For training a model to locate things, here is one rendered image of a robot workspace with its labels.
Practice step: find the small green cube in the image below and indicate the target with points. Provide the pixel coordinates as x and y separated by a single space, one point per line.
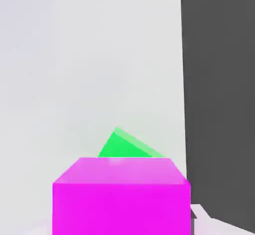
123 146

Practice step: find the small magenta cube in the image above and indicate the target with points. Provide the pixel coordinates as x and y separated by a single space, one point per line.
121 207

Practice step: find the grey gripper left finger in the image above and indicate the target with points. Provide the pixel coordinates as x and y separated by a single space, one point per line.
37 230

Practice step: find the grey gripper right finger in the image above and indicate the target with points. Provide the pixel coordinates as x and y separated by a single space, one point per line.
207 226

